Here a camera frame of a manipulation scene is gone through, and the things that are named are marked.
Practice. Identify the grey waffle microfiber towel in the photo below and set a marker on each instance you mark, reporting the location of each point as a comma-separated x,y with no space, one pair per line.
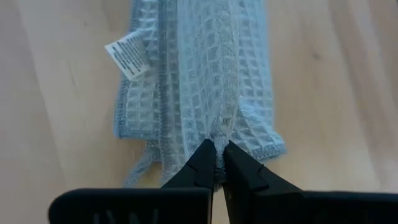
202,93

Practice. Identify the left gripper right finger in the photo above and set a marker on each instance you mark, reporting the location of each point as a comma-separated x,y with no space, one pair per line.
264,199

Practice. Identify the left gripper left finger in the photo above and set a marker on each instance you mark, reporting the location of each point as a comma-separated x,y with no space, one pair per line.
186,199

